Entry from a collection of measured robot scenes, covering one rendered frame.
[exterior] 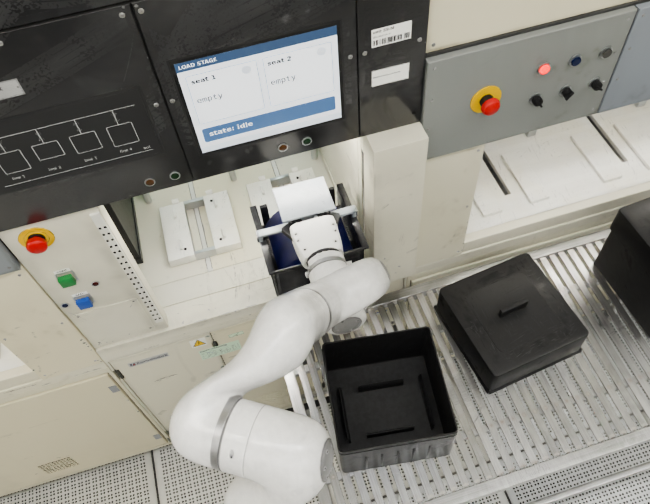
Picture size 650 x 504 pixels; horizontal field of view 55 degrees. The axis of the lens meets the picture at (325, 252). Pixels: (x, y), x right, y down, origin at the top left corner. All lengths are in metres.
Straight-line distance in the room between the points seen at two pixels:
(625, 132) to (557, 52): 0.84
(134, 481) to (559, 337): 1.62
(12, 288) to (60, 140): 0.44
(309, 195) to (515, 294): 0.66
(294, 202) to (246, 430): 0.66
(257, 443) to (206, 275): 1.00
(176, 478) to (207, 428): 1.65
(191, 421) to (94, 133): 0.55
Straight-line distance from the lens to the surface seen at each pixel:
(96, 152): 1.20
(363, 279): 1.12
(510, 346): 1.67
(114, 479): 2.58
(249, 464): 0.85
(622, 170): 2.09
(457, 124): 1.38
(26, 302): 1.55
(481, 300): 1.72
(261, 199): 1.87
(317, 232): 1.31
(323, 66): 1.16
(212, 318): 1.71
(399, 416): 1.66
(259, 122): 1.20
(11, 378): 1.86
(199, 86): 1.12
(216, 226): 1.84
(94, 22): 1.04
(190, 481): 2.49
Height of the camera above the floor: 2.33
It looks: 56 degrees down
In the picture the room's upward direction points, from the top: 6 degrees counter-clockwise
